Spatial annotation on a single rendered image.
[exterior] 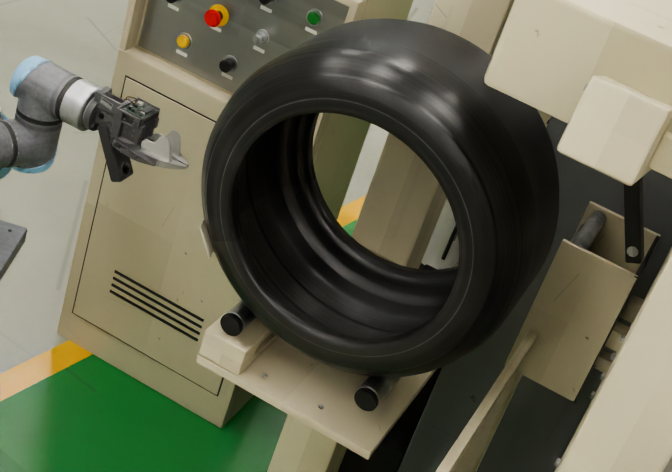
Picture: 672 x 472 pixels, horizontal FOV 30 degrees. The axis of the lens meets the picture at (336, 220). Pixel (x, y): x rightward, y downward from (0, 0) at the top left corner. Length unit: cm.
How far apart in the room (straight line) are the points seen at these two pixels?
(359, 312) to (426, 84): 59
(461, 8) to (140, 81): 107
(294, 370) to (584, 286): 56
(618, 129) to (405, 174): 100
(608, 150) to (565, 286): 87
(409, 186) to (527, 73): 87
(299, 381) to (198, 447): 103
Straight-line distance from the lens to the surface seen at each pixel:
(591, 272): 229
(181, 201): 315
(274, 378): 234
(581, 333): 235
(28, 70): 243
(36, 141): 246
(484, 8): 226
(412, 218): 245
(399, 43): 205
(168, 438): 335
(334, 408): 232
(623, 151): 147
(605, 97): 148
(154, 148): 233
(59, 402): 338
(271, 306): 219
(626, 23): 155
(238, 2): 295
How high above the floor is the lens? 226
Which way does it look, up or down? 31 degrees down
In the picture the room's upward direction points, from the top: 19 degrees clockwise
